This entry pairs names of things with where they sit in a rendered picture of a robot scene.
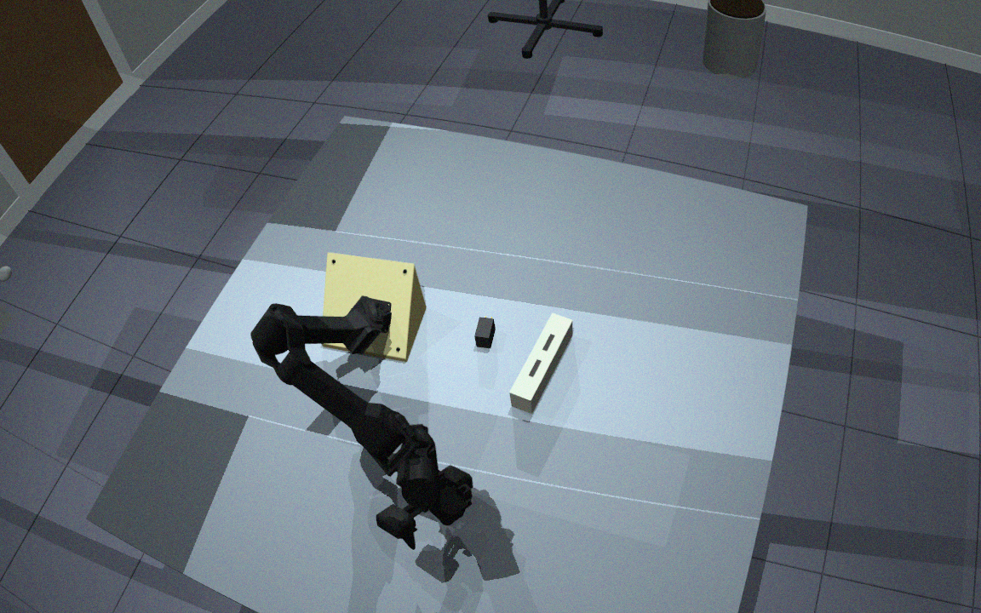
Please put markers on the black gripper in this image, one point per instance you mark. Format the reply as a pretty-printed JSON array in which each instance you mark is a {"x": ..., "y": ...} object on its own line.
[{"x": 400, "y": 523}]

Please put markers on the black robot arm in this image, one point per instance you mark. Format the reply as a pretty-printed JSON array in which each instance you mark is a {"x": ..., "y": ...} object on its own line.
[{"x": 376, "y": 427}]

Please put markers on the black two-prong plug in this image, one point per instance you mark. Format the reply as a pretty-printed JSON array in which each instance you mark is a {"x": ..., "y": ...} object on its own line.
[{"x": 485, "y": 332}]

